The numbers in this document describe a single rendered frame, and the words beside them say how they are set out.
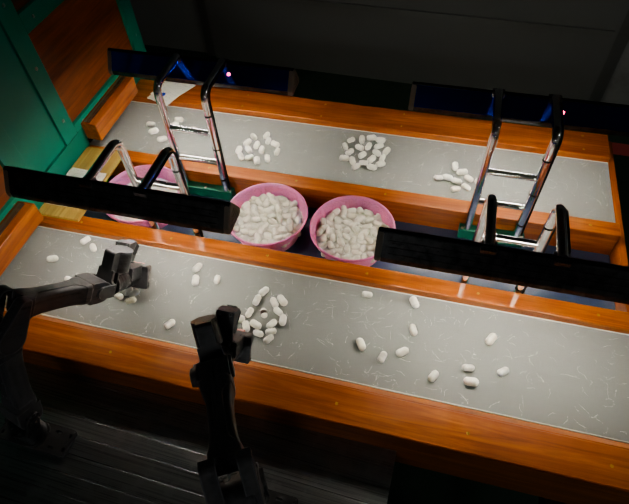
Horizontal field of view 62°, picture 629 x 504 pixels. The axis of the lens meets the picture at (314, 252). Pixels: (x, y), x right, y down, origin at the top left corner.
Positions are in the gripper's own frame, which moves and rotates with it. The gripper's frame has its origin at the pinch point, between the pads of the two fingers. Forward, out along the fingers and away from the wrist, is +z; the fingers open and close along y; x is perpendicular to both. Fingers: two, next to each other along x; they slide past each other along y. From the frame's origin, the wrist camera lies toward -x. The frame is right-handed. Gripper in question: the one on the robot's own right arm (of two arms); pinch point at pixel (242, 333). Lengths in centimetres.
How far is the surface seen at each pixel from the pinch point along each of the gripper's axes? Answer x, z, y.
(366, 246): -18, 43, -24
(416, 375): 6.4, 10.6, -44.0
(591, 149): -56, 82, -91
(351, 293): -7.0, 26.8, -22.7
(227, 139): -43, 71, 36
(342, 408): 13.3, -1.5, -27.5
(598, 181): -46, 74, -94
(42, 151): -33, 34, 85
